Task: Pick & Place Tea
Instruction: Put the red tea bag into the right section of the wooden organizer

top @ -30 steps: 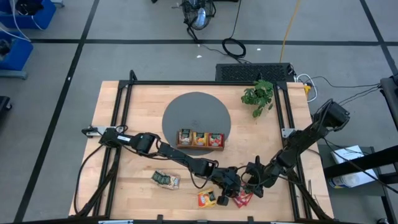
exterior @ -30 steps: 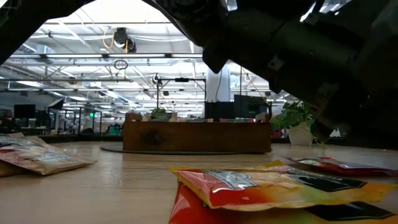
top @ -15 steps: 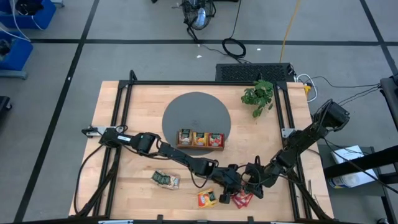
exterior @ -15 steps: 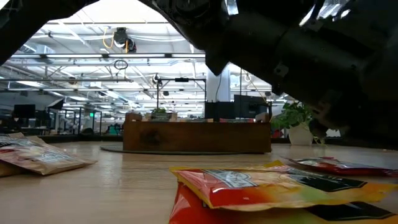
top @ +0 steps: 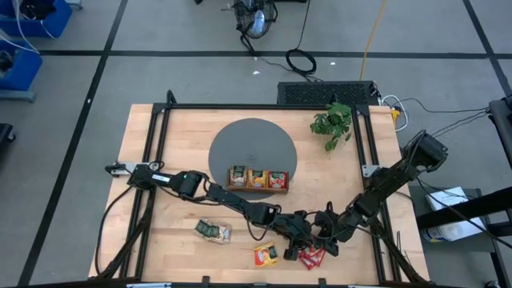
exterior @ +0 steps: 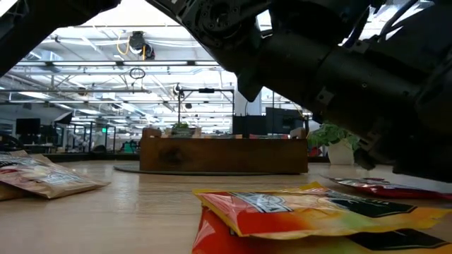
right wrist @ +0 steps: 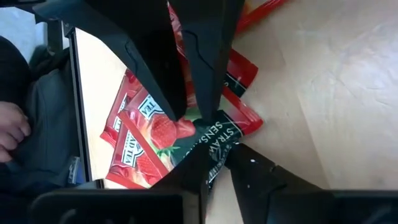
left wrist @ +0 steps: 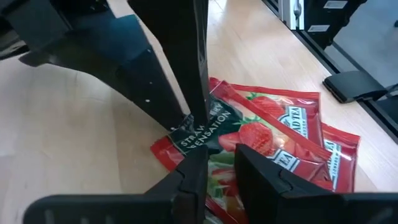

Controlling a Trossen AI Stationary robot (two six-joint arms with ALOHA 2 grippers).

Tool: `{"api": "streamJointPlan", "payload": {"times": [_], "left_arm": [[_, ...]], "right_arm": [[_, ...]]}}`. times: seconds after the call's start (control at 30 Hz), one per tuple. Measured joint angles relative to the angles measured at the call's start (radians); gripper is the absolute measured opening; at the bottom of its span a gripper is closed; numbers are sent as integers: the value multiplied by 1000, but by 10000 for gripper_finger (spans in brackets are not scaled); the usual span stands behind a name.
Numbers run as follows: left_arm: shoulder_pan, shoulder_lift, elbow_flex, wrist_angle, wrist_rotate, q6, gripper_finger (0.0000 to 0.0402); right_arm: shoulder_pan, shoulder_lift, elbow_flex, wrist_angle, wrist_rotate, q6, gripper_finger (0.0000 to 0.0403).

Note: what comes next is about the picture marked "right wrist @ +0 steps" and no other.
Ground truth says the person's hand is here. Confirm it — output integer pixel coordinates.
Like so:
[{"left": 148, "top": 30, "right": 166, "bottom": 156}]
[{"left": 0, "top": 101, "right": 32, "bottom": 163}]

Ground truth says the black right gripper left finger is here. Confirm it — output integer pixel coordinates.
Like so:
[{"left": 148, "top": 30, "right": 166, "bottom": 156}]
[{"left": 152, "top": 142, "right": 213, "bottom": 224}]

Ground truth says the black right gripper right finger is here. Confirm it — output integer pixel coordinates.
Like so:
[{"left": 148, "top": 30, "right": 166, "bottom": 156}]
[{"left": 225, "top": 142, "right": 324, "bottom": 224}]

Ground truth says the black aluminium table frame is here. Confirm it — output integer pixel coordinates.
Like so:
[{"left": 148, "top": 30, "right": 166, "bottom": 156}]
[{"left": 46, "top": 18, "right": 105, "bottom": 190}]

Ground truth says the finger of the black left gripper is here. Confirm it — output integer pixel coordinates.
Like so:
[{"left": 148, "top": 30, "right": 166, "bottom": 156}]
[
  {"left": 169, "top": 0, "right": 246, "bottom": 121},
  {"left": 32, "top": 0, "right": 187, "bottom": 123}
]

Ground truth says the blue id badge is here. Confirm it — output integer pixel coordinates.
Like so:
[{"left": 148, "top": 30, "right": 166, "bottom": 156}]
[{"left": 67, "top": 155, "right": 85, "bottom": 185}]

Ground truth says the person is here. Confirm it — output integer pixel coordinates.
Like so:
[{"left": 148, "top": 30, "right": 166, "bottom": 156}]
[{"left": 0, "top": 34, "right": 81, "bottom": 194}]

